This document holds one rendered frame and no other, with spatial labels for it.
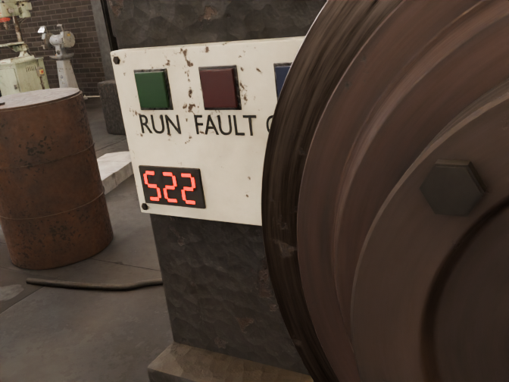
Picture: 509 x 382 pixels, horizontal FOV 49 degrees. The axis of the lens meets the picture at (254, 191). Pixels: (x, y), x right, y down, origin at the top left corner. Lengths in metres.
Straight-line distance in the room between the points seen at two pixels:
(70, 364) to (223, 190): 1.88
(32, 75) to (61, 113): 5.47
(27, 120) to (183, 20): 2.46
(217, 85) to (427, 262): 0.32
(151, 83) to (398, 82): 0.33
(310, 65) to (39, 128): 2.70
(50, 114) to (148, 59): 2.44
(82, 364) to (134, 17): 1.90
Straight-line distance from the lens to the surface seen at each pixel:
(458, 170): 0.24
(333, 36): 0.34
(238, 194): 0.56
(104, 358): 2.37
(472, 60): 0.28
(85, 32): 9.11
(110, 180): 4.34
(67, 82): 8.98
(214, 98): 0.54
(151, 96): 0.58
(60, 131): 3.04
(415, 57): 0.31
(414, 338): 0.29
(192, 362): 0.71
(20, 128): 3.01
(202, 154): 0.57
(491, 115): 0.24
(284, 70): 0.50
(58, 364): 2.42
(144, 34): 0.61
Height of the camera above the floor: 1.28
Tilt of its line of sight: 20 degrees down
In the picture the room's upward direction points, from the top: 7 degrees counter-clockwise
